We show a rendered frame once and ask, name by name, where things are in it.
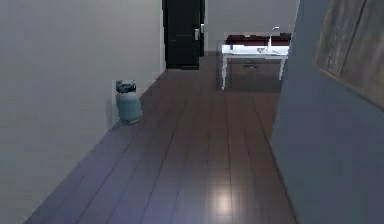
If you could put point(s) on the brown box under table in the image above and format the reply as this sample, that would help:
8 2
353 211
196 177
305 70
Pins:
250 70

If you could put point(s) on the black room door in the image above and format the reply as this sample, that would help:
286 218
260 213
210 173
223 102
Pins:
181 33

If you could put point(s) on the white table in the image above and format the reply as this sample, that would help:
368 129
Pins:
253 51

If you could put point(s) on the dark red sofa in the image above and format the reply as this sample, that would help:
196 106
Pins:
256 40

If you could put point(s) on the white desk lamp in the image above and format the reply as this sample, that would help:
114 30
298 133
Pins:
270 41

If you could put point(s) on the framed wooden wall picture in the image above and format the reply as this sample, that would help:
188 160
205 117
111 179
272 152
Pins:
353 46

